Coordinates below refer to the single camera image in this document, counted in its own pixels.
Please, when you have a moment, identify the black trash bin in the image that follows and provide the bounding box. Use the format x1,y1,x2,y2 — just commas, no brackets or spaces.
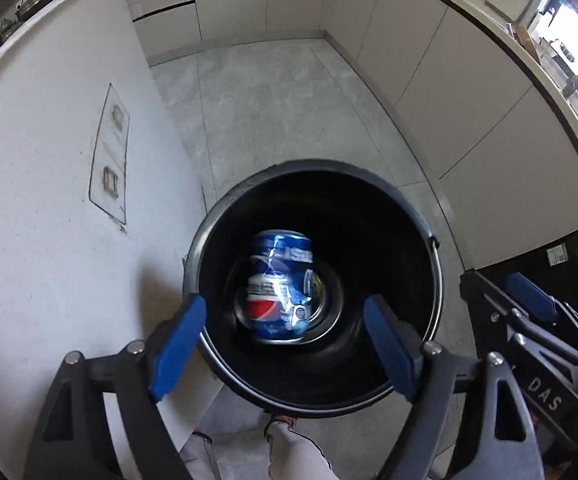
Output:
183,159,444,418

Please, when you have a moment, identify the person's shoe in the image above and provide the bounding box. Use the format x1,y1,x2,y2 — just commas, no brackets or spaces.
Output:
264,414,298,444

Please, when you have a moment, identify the blue Pepsi can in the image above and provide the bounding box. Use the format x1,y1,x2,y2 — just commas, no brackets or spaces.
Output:
238,230,323,344

